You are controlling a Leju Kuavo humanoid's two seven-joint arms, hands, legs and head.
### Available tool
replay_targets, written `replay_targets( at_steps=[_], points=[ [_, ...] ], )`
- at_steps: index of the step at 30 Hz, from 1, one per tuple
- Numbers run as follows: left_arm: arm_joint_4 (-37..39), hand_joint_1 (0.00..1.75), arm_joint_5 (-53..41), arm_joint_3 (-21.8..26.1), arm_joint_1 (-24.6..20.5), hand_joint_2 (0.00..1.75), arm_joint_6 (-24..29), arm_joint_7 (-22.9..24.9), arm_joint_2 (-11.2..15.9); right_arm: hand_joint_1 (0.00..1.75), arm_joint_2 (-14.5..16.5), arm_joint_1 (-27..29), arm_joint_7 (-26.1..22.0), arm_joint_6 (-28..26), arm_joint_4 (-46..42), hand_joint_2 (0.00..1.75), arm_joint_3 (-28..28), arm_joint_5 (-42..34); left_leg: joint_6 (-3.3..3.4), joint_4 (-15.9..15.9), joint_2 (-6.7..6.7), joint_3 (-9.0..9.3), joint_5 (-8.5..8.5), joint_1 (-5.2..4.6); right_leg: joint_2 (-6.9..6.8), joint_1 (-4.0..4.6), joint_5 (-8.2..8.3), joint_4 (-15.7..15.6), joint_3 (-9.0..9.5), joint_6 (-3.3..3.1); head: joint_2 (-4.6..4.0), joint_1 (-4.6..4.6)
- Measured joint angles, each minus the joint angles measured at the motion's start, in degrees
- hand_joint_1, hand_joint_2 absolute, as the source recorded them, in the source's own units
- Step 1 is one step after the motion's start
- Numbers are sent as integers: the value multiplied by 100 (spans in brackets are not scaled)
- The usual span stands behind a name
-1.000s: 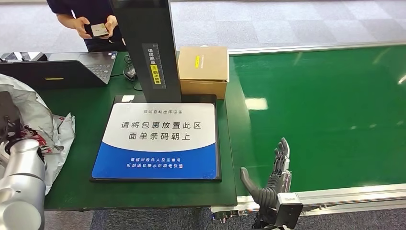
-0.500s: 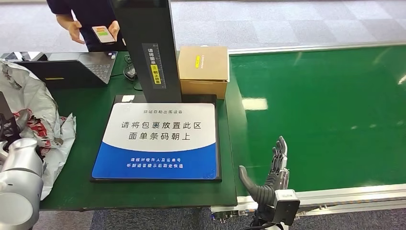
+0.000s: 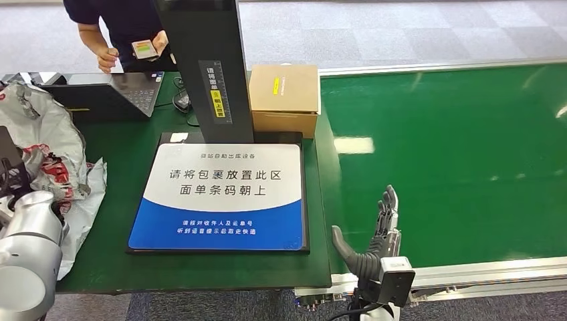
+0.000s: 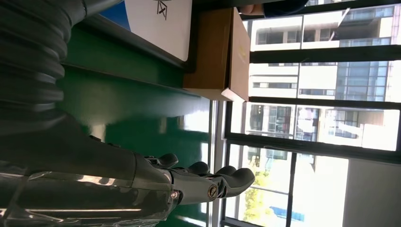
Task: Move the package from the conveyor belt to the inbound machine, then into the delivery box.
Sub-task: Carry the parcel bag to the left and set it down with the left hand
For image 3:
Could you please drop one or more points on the person's left hand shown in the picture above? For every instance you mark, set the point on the person's left hand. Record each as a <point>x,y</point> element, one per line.
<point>161,42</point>

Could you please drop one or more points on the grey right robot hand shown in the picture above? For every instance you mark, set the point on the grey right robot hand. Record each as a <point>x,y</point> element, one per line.
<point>387,241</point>

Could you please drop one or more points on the person's right hand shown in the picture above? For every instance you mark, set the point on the person's right hand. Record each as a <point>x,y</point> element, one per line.
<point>108,59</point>

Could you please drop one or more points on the small pale handheld box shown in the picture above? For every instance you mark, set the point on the small pale handheld box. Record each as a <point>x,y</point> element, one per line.
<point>144,49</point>

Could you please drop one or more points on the grey courier bag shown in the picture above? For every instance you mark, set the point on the grey courier bag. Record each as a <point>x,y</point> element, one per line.
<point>88,199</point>
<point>48,128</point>

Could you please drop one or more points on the person's right forearm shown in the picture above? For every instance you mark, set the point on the person's right forearm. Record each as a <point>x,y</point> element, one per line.
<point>93,37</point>

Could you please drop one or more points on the green conveyor belt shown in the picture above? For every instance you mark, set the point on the green conveyor belt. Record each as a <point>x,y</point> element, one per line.
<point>465,155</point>

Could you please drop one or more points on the brown cardboard box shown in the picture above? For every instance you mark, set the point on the brown cardboard box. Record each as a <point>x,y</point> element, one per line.
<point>283,91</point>

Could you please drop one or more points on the black scanner column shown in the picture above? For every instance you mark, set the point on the black scanner column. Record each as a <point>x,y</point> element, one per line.
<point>190,44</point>

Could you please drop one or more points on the person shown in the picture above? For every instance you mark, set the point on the person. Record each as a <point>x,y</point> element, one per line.
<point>124,22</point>

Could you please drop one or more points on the grey laptop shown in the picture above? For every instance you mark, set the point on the grey laptop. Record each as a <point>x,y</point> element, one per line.
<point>115,99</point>

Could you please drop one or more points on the black mouse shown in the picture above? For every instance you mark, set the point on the black mouse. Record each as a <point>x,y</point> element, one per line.
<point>181,101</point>

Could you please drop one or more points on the shiny silver flat object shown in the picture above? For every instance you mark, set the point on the shiny silver flat object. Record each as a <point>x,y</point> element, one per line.
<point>26,76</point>

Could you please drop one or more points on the yellow column sticker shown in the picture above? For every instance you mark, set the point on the yellow column sticker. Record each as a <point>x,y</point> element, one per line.
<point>217,104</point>

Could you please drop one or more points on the grey courier bag, crumpled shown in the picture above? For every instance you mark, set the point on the grey courier bag, crumpled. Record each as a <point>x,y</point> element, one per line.
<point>88,199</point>

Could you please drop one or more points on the blue-white scanner platform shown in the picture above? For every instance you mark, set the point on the blue-white scanner platform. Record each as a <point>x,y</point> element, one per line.
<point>230,199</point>

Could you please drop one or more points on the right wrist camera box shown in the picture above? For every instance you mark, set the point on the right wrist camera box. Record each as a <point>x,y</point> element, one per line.
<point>396,283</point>

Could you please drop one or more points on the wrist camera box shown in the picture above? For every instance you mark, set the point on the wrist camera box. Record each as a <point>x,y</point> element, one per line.
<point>396,283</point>
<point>9,150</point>

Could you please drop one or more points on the aluminium conveyor rail, wide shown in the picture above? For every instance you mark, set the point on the aluminium conveyor rail, wide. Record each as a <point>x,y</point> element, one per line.
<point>487,270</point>

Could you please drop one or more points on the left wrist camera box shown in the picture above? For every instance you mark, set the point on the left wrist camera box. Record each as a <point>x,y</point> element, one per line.
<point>9,150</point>

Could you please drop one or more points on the aluminium conveyor rail, thin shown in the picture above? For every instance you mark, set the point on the aluminium conveyor rail, thin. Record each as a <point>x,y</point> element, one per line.
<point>443,67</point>

